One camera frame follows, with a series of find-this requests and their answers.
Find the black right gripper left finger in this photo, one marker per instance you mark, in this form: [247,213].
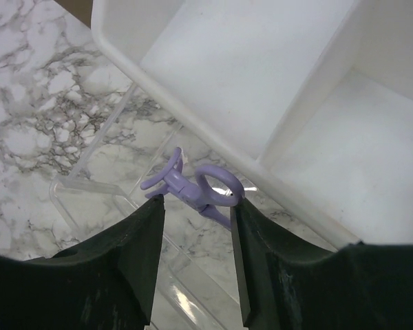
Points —
[105,282]

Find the clear plastic drawer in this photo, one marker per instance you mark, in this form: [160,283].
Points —
[176,268]

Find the tan plastic toolbox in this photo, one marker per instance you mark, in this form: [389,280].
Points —
[81,9]

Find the purple eyelash curler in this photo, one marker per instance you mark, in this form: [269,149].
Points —
[199,195]

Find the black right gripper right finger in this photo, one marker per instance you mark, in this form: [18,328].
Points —
[285,282]

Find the white plastic drawer organizer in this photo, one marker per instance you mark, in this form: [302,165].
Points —
[312,101]

